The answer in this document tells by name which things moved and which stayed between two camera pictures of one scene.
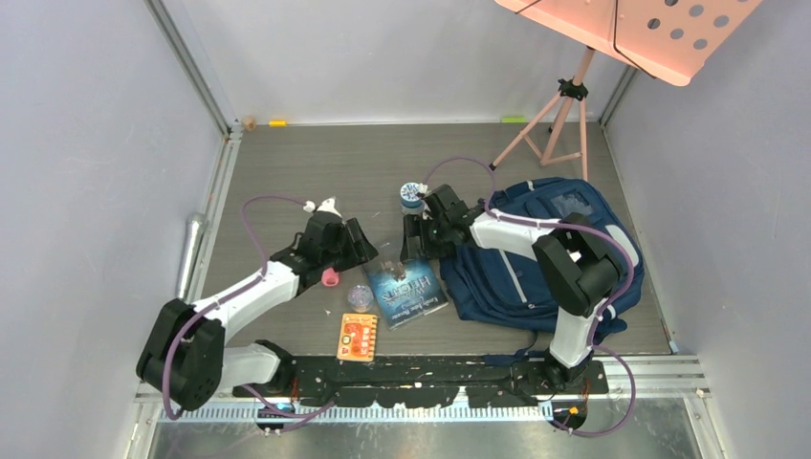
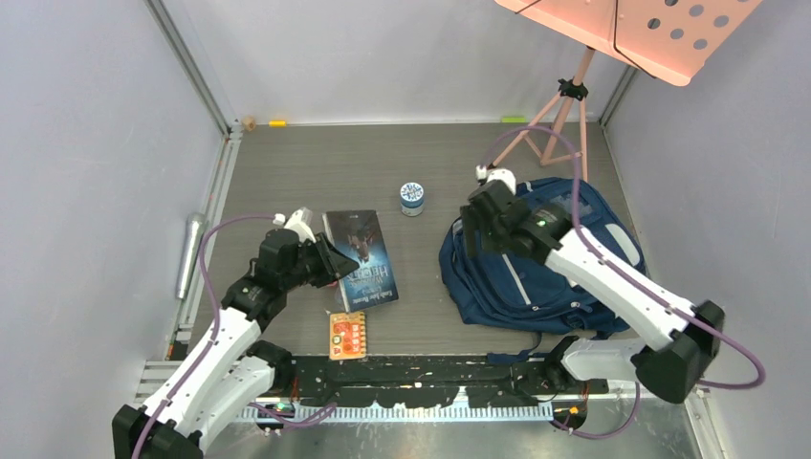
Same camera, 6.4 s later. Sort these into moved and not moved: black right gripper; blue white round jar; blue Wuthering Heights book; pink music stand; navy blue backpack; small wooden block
Moved: blue Wuthering Heights book; black right gripper
Not moved: navy blue backpack; pink music stand; small wooden block; blue white round jar
